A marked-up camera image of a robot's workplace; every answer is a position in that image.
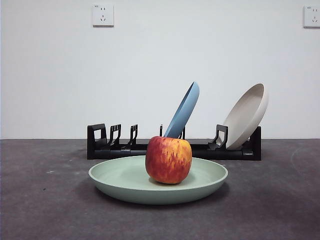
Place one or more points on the black plate rack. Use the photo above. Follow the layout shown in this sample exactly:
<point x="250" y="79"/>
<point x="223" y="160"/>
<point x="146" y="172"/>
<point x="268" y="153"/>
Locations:
<point x="219" y="153"/>

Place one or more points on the cream white plate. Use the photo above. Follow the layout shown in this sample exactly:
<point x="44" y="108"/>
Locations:
<point x="246" y="117"/>

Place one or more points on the white wall socket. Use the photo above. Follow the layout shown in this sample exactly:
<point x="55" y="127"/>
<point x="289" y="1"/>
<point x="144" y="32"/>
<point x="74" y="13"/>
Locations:
<point x="103" y="15"/>
<point x="312" y="16"/>

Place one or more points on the blue plate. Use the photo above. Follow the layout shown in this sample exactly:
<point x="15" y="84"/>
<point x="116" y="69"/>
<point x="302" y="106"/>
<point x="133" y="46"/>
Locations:
<point x="184" y="112"/>

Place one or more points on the red yellow apple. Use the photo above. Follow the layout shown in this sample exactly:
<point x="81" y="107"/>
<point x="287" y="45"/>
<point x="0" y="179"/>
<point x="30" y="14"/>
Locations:
<point x="169" y="160"/>

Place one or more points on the green plate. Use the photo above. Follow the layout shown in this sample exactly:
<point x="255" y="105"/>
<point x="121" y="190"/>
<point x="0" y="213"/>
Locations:
<point x="118" y="175"/>

